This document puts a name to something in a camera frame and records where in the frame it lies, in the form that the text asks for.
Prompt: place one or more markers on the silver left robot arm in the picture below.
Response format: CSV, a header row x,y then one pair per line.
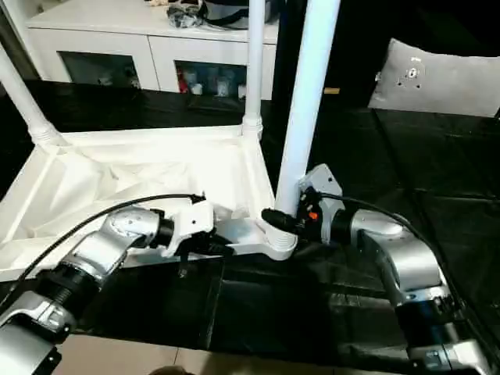
x,y
117,234

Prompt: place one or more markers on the white glass-door cabinet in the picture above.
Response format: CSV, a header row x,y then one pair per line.
x,y
97,39

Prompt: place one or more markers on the white plastic table leg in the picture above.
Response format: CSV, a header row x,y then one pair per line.
x,y
256,58
19,90
308,97

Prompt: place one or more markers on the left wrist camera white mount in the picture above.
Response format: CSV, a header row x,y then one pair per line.
x,y
191,222

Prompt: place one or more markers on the dark robot lower body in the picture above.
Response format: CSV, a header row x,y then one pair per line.
x,y
170,370

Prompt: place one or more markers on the black cabinet with yellow label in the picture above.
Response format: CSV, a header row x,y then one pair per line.
x,y
351,51

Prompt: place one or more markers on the white plastic table top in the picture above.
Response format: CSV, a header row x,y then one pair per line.
x,y
117,156

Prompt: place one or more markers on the dark clutter on cabinet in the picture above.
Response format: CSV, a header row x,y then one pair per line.
x,y
185,17

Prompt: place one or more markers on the grey helmet on cabinet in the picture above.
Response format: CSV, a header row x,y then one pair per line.
x,y
230,13

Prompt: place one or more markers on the black work mat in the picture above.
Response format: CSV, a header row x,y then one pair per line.
x,y
410,156

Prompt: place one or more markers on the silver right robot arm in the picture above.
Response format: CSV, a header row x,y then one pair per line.
x,y
410,258

